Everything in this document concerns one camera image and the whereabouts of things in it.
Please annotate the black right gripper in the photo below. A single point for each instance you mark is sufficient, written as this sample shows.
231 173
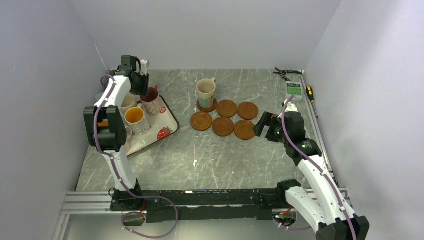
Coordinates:
266 119

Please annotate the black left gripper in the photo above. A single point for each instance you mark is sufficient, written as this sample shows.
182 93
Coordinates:
143 91

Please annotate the dark brown wooden coaster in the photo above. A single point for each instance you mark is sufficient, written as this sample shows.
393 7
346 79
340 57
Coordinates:
243 129

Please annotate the orange interior white mug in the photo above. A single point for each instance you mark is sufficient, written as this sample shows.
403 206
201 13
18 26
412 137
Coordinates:
137 121

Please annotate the cream patterned mug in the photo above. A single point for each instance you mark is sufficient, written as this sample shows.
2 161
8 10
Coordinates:
206 89

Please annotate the pink mug purple interior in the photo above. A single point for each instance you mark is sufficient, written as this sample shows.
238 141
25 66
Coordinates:
129 134

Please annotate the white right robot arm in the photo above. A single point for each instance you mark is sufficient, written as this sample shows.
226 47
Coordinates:
330 216

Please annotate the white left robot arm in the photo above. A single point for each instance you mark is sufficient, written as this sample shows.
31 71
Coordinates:
105 127

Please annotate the white green electronic device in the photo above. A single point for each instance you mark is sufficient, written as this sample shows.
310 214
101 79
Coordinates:
295 89

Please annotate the white strawberry serving tray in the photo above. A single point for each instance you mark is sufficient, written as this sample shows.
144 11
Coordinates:
162 126

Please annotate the black pliers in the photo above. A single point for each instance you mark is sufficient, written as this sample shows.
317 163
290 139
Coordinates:
283 73

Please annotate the yellow black screwdriver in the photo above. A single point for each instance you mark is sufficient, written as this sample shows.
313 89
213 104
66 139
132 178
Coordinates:
310 95

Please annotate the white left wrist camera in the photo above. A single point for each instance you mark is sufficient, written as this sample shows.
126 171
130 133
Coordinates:
143 65

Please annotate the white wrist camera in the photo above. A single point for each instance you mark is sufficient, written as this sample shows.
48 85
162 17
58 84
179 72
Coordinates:
143 65
290 107

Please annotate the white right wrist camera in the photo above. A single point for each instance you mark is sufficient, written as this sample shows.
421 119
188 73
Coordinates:
290 107

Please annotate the black base frame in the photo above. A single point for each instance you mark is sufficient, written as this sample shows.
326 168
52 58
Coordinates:
158 206

